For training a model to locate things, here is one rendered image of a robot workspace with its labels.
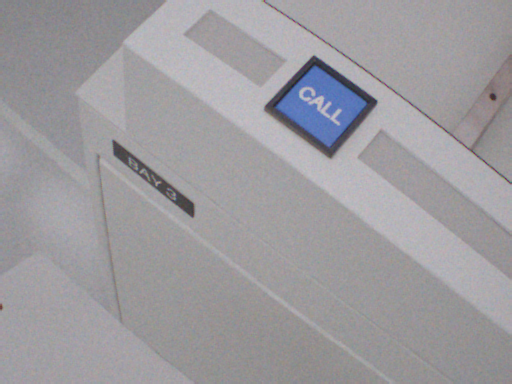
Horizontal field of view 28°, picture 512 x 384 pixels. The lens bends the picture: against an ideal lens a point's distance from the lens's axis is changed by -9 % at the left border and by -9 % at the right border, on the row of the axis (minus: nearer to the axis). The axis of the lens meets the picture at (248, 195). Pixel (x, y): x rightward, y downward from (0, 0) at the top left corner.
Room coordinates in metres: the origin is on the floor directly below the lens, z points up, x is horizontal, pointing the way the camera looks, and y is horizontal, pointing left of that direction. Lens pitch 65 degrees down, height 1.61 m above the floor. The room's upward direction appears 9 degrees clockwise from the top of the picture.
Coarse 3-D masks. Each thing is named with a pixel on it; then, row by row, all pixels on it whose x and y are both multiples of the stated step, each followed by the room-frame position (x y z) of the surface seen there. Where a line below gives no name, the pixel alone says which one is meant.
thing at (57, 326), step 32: (32, 256) 0.28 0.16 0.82; (0, 288) 0.25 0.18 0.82; (32, 288) 0.25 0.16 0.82; (64, 288) 0.26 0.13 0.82; (0, 320) 0.22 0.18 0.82; (32, 320) 0.23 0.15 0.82; (64, 320) 0.23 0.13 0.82; (96, 320) 0.24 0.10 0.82; (0, 352) 0.19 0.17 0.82; (32, 352) 0.20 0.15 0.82; (64, 352) 0.21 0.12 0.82; (96, 352) 0.21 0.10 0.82; (128, 352) 0.22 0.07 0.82
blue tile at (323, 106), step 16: (304, 80) 0.39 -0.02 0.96; (320, 80) 0.39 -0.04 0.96; (288, 96) 0.37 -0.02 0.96; (304, 96) 0.37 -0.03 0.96; (320, 96) 0.38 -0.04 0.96; (336, 96) 0.38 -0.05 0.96; (352, 96) 0.38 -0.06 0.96; (288, 112) 0.36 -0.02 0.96; (304, 112) 0.36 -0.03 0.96; (320, 112) 0.36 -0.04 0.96; (336, 112) 0.37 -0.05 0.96; (352, 112) 0.37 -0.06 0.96; (304, 128) 0.35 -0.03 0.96; (320, 128) 0.35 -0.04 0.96; (336, 128) 0.35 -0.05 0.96
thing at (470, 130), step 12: (504, 72) 0.51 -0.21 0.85; (492, 84) 0.49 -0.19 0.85; (504, 84) 0.49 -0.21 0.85; (480, 96) 0.47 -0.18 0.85; (492, 96) 0.48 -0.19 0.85; (504, 96) 0.48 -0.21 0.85; (480, 108) 0.46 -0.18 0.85; (492, 108) 0.47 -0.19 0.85; (468, 120) 0.45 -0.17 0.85; (480, 120) 0.45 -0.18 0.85; (492, 120) 0.47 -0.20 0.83; (456, 132) 0.43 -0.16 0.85; (468, 132) 0.44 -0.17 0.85; (480, 132) 0.44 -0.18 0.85; (468, 144) 0.43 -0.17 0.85
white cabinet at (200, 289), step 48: (96, 144) 0.42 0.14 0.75; (96, 192) 0.42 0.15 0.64; (144, 192) 0.39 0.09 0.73; (192, 192) 0.36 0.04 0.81; (144, 240) 0.39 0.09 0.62; (192, 240) 0.36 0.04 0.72; (240, 240) 0.34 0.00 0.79; (144, 288) 0.39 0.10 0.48; (192, 288) 0.36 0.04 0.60; (240, 288) 0.33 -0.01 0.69; (288, 288) 0.31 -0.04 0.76; (144, 336) 0.40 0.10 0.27; (192, 336) 0.36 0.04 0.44; (240, 336) 0.33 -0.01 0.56; (288, 336) 0.30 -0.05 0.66; (336, 336) 0.29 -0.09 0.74; (384, 336) 0.27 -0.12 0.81
